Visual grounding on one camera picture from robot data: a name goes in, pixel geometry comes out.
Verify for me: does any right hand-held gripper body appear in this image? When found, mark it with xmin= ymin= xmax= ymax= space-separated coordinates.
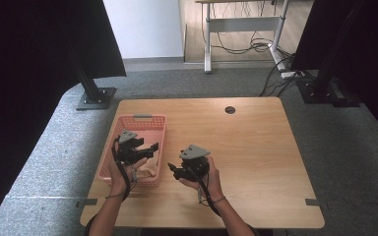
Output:
xmin=172 ymin=144 xmax=212 ymax=182

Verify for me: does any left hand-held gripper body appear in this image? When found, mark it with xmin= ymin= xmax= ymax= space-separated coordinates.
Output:
xmin=112 ymin=129 xmax=146 ymax=165

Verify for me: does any pink plastic basket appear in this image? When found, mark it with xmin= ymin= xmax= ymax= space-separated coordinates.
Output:
xmin=96 ymin=113 xmax=167 ymax=189

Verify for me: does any person's right hand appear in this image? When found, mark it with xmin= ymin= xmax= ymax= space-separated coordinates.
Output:
xmin=178 ymin=154 xmax=226 ymax=205

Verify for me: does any person's left hand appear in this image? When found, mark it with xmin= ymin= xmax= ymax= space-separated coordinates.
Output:
xmin=107 ymin=153 xmax=150 ymax=199

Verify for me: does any black metal stand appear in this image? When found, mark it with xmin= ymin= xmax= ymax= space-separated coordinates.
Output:
xmin=68 ymin=48 xmax=118 ymax=111
xmin=295 ymin=0 xmax=362 ymax=109

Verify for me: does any black curtain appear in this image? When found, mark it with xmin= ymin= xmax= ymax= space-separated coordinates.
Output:
xmin=0 ymin=0 xmax=127 ymax=232
xmin=289 ymin=0 xmax=378 ymax=146

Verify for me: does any white power strip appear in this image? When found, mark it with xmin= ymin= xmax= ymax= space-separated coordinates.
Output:
xmin=280 ymin=69 xmax=306 ymax=80

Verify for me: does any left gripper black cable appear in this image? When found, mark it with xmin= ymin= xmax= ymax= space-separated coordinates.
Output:
xmin=110 ymin=137 xmax=133 ymax=203

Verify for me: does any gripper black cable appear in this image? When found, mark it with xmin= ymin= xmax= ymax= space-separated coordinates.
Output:
xmin=182 ymin=166 xmax=222 ymax=217
xmin=110 ymin=137 xmax=133 ymax=203

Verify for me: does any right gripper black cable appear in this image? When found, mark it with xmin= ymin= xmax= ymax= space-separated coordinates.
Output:
xmin=182 ymin=166 xmax=222 ymax=217

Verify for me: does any tangle of black cables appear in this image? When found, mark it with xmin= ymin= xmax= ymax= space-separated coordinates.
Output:
xmin=201 ymin=0 xmax=299 ymax=98

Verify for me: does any white desk frame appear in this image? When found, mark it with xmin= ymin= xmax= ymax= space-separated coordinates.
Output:
xmin=195 ymin=0 xmax=291 ymax=74

